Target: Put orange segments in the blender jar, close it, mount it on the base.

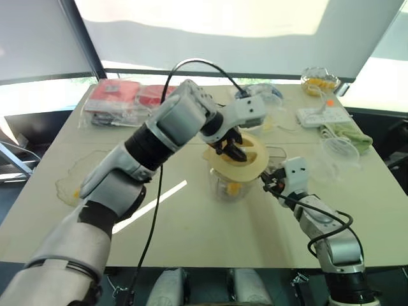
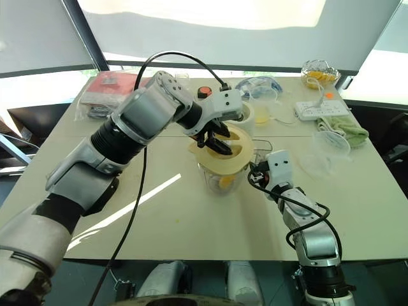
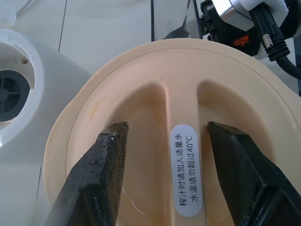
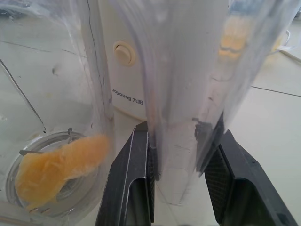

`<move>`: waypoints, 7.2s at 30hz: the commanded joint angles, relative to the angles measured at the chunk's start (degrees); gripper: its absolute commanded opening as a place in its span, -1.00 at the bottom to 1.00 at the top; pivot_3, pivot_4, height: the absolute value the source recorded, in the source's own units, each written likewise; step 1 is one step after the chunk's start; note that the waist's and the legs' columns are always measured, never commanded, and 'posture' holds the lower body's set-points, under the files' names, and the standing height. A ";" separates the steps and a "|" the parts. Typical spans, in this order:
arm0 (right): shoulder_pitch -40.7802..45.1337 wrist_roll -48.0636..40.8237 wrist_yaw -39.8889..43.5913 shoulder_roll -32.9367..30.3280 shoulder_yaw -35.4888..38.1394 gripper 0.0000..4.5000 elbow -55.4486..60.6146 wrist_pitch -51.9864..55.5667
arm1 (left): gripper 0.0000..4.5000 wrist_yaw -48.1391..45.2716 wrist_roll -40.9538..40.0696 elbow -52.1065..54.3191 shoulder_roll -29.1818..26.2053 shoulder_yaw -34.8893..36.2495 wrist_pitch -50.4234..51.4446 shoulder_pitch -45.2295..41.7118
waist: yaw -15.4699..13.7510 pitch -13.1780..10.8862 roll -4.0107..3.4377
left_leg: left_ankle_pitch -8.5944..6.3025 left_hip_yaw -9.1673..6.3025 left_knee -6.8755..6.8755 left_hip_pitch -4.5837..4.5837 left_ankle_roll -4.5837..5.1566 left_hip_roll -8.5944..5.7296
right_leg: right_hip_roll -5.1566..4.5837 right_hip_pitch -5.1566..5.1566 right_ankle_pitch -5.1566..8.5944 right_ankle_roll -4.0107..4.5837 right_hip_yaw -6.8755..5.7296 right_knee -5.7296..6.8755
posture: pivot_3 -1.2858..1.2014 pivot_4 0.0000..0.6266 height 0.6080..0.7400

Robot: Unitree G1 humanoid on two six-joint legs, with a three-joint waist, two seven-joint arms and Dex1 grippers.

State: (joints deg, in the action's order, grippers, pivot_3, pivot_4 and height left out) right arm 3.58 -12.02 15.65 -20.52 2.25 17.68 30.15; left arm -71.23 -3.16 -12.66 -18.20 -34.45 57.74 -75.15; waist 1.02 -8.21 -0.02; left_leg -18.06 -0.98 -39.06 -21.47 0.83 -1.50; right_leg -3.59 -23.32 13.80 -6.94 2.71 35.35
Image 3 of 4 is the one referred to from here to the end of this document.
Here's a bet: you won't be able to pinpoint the white blender base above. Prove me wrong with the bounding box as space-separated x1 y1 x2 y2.
0 27 93 226

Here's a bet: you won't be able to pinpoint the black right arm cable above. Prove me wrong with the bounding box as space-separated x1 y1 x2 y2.
249 4 301 80

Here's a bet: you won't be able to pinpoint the yellow blender lid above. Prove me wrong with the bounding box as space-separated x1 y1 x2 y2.
43 39 301 226

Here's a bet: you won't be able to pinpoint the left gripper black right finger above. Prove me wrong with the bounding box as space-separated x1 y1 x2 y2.
206 121 301 226

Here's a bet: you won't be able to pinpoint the clear blender jar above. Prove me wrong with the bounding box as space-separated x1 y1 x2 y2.
150 0 203 42

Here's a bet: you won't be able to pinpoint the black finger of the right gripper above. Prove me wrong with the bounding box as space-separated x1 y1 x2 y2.
164 16 189 40

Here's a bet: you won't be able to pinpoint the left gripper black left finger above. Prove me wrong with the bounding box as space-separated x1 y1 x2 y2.
43 121 129 226

